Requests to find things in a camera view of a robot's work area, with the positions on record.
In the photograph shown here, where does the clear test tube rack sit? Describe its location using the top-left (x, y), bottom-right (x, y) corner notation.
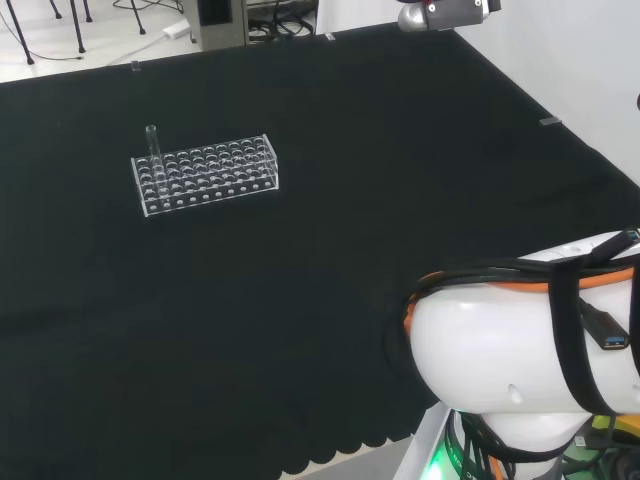
top-left (130, 133), bottom-right (280, 218)

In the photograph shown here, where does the white power cord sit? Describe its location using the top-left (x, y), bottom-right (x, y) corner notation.
top-left (106, 31), bottom-right (169, 67)

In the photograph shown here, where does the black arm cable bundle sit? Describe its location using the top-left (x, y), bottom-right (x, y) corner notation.
top-left (382, 227), bottom-right (640, 374)

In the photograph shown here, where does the black cable with blue plug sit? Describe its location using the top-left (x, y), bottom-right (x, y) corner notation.
top-left (578, 298), bottom-right (631, 352)

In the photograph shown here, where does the black floor cable bundle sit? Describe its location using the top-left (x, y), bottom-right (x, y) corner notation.
top-left (247, 0), bottom-right (319, 44)

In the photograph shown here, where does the black stand leg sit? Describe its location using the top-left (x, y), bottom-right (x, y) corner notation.
top-left (127, 0), bottom-right (148, 36)
top-left (7, 0), bottom-right (36, 66)
top-left (68, 0), bottom-right (87, 54)

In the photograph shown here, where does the grey camera on mount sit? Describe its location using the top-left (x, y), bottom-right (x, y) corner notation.
top-left (397, 0), bottom-right (502, 33)

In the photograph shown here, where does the clear glass test tube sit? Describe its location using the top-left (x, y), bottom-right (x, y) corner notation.
top-left (145, 124), bottom-right (167, 197)

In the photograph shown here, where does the grey metal cabinet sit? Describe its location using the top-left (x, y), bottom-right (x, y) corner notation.
top-left (185, 0), bottom-right (251, 52)

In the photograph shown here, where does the black bench cloth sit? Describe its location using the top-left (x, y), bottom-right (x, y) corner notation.
top-left (0, 27), bottom-right (640, 480)

